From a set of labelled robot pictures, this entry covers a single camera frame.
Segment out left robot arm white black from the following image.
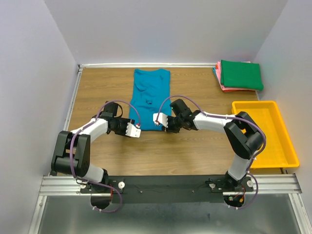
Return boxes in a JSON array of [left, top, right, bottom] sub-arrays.
[[51, 100, 141, 193]]

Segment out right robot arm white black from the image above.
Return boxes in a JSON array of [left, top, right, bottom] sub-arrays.
[[153, 98, 266, 191]]

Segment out light blue folded t shirt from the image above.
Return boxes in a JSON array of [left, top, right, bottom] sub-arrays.
[[212, 67, 220, 85]]

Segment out pink folded t shirt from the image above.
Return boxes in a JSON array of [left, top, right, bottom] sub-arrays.
[[216, 60, 254, 92]]

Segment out green folded t shirt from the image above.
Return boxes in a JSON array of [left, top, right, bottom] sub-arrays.
[[220, 60, 264, 91]]

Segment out yellow plastic tray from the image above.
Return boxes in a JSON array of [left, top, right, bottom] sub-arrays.
[[232, 101, 300, 169]]

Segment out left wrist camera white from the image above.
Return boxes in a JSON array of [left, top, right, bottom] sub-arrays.
[[125, 122, 141, 138]]

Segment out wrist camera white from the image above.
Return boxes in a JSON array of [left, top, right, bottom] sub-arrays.
[[125, 122, 141, 138], [153, 113, 168, 128]]

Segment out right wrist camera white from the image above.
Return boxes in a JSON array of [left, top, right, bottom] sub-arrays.
[[153, 113, 168, 128]]

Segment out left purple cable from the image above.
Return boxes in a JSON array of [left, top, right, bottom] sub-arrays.
[[70, 100, 142, 214]]

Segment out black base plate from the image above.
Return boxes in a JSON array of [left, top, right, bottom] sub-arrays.
[[79, 175, 254, 210]]

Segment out aluminium frame rail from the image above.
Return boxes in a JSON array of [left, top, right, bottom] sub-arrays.
[[29, 63, 312, 234]]

